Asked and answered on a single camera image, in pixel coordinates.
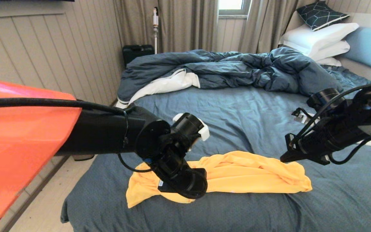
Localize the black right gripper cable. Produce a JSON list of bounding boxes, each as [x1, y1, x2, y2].
[[288, 83, 371, 165]]

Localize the white pillow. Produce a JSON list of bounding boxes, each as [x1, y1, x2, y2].
[[309, 40, 351, 62], [316, 57, 342, 67], [278, 23, 360, 56]]

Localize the dark green hard case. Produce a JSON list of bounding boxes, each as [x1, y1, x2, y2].
[[123, 44, 155, 67]]

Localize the dark blue duvet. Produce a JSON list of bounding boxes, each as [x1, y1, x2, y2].
[[115, 47, 344, 109]]

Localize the dark patterned cushion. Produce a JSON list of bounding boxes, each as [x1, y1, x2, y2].
[[296, 1, 350, 32]]

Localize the white stick vacuum cleaner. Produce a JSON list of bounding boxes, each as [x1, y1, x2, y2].
[[152, 6, 159, 54]]

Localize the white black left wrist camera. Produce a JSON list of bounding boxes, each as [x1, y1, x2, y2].
[[173, 112, 210, 152]]

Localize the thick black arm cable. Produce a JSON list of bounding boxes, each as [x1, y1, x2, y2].
[[0, 98, 128, 115]]

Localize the yellow polo shirt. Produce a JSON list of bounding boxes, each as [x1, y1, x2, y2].
[[126, 150, 313, 208]]

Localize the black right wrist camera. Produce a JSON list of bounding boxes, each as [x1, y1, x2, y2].
[[307, 88, 344, 112]]

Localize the beige window curtain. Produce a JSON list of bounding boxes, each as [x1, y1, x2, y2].
[[114, 0, 219, 53], [238, 0, 318, 53]]

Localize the bed with blue sheet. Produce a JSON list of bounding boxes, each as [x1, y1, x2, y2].
[[60, 64, 371, 232]]

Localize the grey framed window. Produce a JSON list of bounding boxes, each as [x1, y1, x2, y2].
[[218, 0, 252, 16]]

